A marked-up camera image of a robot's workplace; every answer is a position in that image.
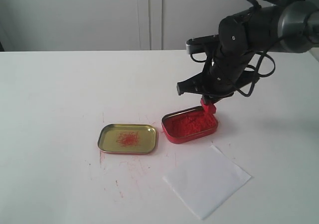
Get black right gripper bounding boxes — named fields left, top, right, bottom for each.
left=176, top=47, right=258, bottom=105

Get red plastic stamp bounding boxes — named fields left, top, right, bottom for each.
left=200, top=98, right=216, bottom=114

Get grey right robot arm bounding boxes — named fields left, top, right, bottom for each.
left=177, top=1, right=319, bottom=103

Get red ink pad tin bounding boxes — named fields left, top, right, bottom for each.
left=161, top=106, right=218, bottom=144

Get gold tin lid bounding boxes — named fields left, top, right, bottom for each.
left=98, top=124, right=158, bottom=155

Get white paper sheet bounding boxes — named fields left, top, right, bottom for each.
left=163, top=145, right=251, bottom=220

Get white cabinet doors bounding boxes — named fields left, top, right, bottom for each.
left=0, top=0, right=249, bottom=51

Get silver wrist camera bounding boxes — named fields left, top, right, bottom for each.
left=186, top=34, right=219, bottom=55

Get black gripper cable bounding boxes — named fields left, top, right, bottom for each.
left=190, top=51, right=277, bottom=98

